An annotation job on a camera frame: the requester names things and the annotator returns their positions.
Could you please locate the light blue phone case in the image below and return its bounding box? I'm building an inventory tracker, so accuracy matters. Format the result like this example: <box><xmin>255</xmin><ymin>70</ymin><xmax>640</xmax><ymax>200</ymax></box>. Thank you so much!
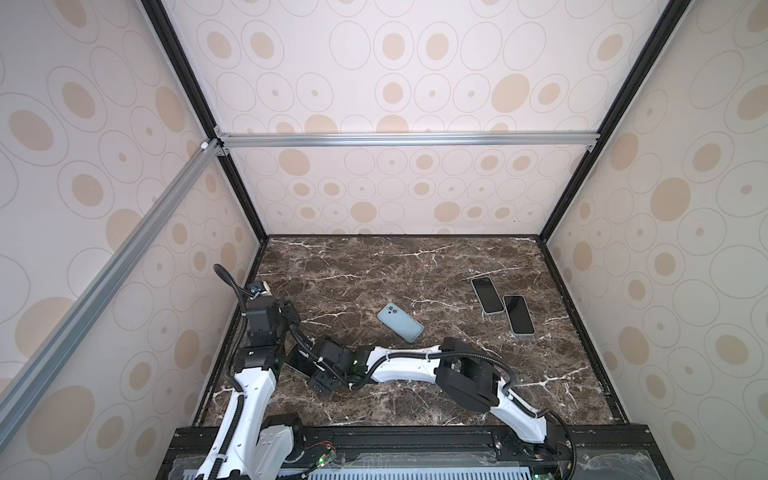
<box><xmin>377</xmin><ymin>303</ymin><xmax>424</xmax><ymax>344</ymax></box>

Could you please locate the dark blue phone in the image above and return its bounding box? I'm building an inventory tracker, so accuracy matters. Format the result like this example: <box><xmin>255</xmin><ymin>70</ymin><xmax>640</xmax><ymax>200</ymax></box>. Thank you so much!
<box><xmin>470</xmin><ymin>276</ymin><xmax>505</xmax><ymax>315</ymax></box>

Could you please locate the pink phone black screen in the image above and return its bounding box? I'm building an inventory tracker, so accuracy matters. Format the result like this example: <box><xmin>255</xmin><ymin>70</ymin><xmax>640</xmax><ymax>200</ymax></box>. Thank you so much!
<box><xmin>503</xmin><ymin>295</ymin><xmax>535</xmax><ymax>337</ymax></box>

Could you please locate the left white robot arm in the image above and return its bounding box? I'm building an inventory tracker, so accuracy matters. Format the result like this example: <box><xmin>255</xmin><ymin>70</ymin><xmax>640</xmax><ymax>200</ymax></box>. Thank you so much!
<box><xmin>196</xmin><ymin>294</ymin><xmax>295</xmax><ymax>479</ymax></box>

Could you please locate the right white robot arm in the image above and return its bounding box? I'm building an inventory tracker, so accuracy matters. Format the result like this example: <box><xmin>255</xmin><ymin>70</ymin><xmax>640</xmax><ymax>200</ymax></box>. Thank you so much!
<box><xmin>288</xmin><ymin>337</ymin><xmax>547</xmax><ymax>444</ymax></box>

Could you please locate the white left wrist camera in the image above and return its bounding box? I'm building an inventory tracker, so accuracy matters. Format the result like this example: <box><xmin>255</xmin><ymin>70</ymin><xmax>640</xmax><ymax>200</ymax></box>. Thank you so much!
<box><xmin>246</xmin><ymin>280</ymin><xmax>272</xmax><ymax>298</ymax></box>

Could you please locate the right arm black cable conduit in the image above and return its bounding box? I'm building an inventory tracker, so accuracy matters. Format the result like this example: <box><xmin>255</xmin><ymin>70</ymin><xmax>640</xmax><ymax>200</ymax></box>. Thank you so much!
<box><xmin>287</xmin><ymin>323</ymin><xmax>578</xmax><ymax>480</ymax></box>

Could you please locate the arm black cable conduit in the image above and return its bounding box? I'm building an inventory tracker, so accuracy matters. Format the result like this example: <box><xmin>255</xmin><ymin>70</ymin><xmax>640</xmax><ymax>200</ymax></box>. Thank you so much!
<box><xmin>212</xmin><ymin>263</ymin><xmax>256</xmax><ymax>480</ymax></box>
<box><xmin>287</xmin><ymin>323</ymin><xmax>578</xmax><ymax>480</ymax></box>

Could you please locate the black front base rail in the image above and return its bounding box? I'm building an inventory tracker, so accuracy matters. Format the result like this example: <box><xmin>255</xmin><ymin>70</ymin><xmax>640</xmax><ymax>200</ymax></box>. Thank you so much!
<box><xmin>157</xmin><ymin>424</ymin><xmax>673</xmax><ymax>480</ymax></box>

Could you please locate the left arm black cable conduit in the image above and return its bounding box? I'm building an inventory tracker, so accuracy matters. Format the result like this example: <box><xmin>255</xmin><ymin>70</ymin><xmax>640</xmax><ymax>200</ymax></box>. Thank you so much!
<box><xmin>212</xmin><ymin>263</ymin><xmax>256</xmax><ymax>480</ymax></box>

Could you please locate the back aluminium rail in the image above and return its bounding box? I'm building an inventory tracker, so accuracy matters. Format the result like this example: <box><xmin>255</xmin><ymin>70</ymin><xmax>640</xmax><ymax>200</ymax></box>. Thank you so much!
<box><xmin>219</xmin><ymin>130</ymin><xmax>600</xmax><ymax>150</ymax></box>

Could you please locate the aluminium rail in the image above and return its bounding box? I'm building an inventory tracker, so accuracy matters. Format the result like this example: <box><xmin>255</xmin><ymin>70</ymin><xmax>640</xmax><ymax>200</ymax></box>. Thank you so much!
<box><xmin>219</xmin><ymin>130</ymin><xmax>600</xmax><ymax>150</ymax></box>
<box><xmin>1</xmin><ymin>138</ymin><xmax>222</xmax><ymax>449</ymax></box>

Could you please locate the left aluminium rail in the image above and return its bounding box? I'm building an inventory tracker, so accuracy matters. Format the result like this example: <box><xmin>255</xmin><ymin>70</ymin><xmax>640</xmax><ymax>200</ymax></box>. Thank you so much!
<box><xmin>1</xmin><ymin>138</ymin><xmax>222</xmax><ymax>449</ymax></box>

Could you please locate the black corner frame post left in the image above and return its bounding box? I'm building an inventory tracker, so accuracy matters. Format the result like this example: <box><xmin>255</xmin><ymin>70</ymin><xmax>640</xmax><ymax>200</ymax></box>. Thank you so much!
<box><xmin>140</xmin><ymin>0</ymin><xmax>269</xmax><ymax>245</ymax></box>

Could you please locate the black corner frame post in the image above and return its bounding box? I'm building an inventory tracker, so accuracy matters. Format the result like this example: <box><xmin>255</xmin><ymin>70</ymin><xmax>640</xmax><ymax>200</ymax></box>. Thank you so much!
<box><xmin>140</xmin><ymin>0</ymin><xmax>269</xmax><ymax>245</ymax></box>
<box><xmin>539</xmin><ymin>0</ymin><xmax>691</xmax><ymax>245</ymax></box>

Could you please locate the black corner frame post right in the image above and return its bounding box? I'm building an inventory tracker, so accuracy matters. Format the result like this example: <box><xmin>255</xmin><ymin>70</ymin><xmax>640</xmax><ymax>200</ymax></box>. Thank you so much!
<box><xmin>539</xmin><ymin>0</ymin><xmax>691</xmax><ymax>245</ymax></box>

